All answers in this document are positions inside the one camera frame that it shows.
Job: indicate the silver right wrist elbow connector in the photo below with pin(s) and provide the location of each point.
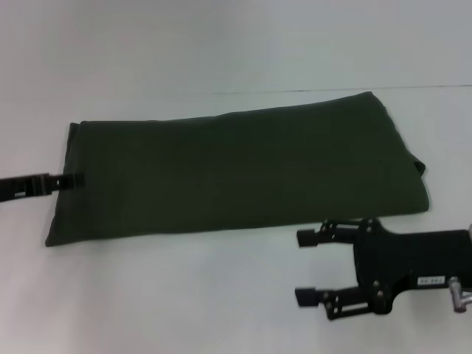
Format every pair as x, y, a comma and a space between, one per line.
459, 298

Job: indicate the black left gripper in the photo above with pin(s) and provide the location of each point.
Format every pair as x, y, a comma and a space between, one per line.
22, 187

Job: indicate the dark green FREE T-shirt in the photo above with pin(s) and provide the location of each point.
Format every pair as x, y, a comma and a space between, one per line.
221, 177

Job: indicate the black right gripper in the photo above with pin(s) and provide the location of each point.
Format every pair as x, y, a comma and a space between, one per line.
405, 258

